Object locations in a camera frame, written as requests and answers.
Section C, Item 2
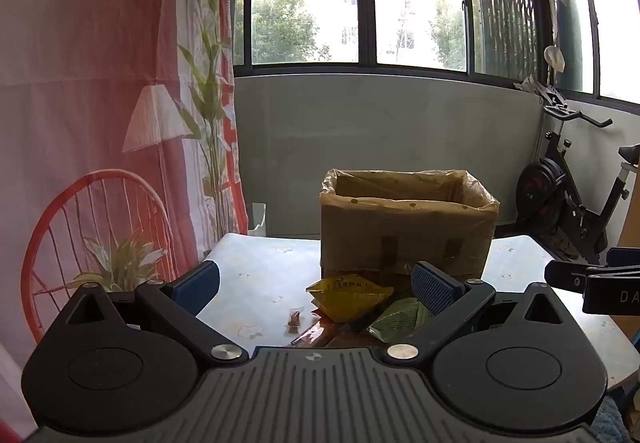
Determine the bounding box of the window grille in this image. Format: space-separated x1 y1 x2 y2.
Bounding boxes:
472 0 539 77

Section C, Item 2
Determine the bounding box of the blue fuzzy cloth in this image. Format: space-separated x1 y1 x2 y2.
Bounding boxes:
594 392 637 443

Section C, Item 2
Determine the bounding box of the white hanging cloth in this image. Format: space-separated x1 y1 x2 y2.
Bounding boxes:
544 45 566 74

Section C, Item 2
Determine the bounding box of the printed pink curtain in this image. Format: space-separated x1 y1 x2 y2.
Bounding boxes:
0 0 249 443

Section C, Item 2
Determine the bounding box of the yellow snack packet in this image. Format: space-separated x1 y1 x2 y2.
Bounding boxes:
306 275 395 323

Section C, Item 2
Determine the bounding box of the green snack packet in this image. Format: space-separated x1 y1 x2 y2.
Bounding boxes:
367 298 434 343

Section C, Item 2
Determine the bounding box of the floral tablecloth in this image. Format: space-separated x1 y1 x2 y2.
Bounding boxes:
196 233 640 391

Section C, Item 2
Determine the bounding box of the cardboard box with plastic liner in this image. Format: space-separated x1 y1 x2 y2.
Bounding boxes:
319 168 501 280

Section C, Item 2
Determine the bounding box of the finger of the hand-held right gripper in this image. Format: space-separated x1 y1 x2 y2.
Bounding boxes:
606 247 640 270
545 259 590 295

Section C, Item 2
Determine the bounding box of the black exercise bike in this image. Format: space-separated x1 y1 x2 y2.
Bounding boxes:
515 79 640 265

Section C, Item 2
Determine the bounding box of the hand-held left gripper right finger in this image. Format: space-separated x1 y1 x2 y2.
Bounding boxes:
382 261 576 366

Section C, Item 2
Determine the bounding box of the white towel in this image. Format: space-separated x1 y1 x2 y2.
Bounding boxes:
514 76 552 97

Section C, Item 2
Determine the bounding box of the wooden board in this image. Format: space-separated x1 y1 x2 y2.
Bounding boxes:
616 200 640 250

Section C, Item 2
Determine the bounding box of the red snack packet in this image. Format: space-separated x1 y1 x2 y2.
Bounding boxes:
295 314 373 349

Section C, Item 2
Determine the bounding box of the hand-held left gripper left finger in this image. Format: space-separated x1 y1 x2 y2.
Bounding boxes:
62 260 249 365

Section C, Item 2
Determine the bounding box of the white plastic bin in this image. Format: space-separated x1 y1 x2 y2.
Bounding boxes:
246 203 267 237

